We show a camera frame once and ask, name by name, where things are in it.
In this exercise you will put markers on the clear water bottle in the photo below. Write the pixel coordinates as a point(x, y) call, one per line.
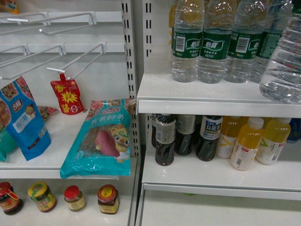
point(281, 81)

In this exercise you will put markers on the dark tea bottle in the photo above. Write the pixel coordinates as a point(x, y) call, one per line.
point(165, 137)

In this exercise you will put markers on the teal noodle snack bag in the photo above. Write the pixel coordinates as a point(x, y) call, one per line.
point(102, 146)

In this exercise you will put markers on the oolong tea bottle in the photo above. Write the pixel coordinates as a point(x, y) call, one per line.
point(208, 137)

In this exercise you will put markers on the red sauce pouch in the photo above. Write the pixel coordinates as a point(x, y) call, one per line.
point(68, 95)

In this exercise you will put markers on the red lid sauce jar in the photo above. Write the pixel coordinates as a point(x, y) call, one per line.
point(108, 199)

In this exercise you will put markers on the yellow vitamin drink bottle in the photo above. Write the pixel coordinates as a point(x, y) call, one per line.
point(247, 144)

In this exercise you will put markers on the blue snack bag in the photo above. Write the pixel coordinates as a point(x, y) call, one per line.
point(20, 116)

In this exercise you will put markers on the yellow lid sauce jar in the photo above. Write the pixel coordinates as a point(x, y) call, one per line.
point(42, 196)

